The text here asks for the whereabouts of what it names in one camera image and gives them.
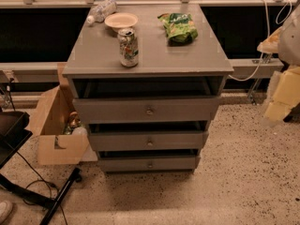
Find beige paper bowl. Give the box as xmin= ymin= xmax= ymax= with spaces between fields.
xmin=104 ymin=12 xmax=138 ymax=32

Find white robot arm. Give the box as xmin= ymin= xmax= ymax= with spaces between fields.
xmin=257 ymin=6 xmax=300 ymax=126

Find black stand with tray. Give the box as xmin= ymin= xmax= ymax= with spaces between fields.
xmin=0 ymin=110 xmax=83 ymax=225

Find grey bottom drawer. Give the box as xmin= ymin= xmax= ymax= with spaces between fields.
xmin=98 ymin=156 xmax=200 ymax=173

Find white hanging cable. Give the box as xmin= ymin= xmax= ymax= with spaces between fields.
xmin=228 ymin=0 xmax=272 ymax=83

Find metal railing beam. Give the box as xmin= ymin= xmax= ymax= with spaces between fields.
xmin=0 ymin=58 xmax=284 ymax=83

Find black floor cable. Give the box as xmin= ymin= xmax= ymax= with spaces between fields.
xmin=15 ymin=151 xmax=69 ymax=225

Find clear plastic water bottle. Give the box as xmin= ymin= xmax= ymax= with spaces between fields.
xmin=86 ymin=0 xmax=117 ymax=24

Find grey middle drawer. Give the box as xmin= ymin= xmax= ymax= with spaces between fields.
xmin=89 ymin=131 xmax=208 ymax=151

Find cardboard box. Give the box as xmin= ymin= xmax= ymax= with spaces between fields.
xmin=29 ymin=63 xmax=89 ymax=165

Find bottles inside cardboard box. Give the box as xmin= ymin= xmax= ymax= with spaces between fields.
xmin=63 ymin=112 xmax=87 ymax=135

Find grey drawer cabinet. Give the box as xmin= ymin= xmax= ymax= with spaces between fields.
xmin=63 ymin=5 xmax=233 ymax=159

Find white shoe tip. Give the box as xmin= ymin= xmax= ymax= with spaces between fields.
xmin=0 ymin=201 xmax=13 ymax=224

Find crushed soda can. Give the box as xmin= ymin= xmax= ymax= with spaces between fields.
xmin=117 ymin=28 xmax=139 ymax=68

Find green chip bag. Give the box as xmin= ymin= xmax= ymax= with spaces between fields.
xmin=157 ymin=13 xmax=198 ymax=45

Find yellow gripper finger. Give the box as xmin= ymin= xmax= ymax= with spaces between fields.
xmin=262 ymin=66 xmax=300 ymax=127

